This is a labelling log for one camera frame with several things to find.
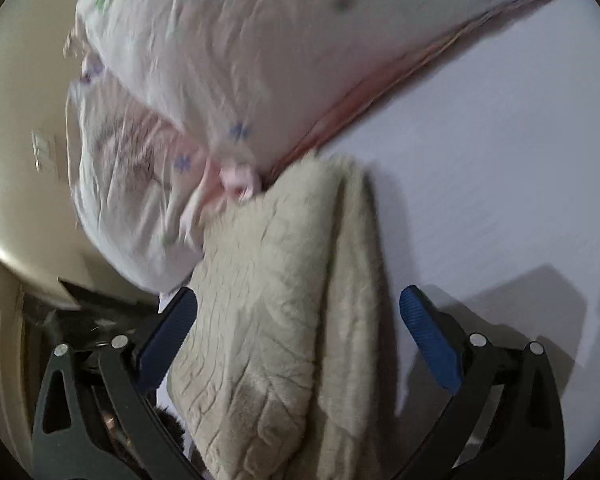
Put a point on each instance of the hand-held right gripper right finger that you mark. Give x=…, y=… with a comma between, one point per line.
x=430, y=332

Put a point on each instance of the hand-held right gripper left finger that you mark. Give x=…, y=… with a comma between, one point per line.
x=167, y=332

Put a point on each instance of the beige fleece garment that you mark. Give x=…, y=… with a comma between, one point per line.
x=265, y=320

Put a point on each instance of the white bed sheet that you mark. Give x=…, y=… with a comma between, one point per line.
x=495, y=170

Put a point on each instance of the pink striped blanket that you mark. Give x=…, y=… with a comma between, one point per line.
x=380, y=90

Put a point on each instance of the white floral pillow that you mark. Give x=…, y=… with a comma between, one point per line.
x=205, y=85

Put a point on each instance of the white wall switch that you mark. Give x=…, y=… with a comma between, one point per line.
x=45, y=152

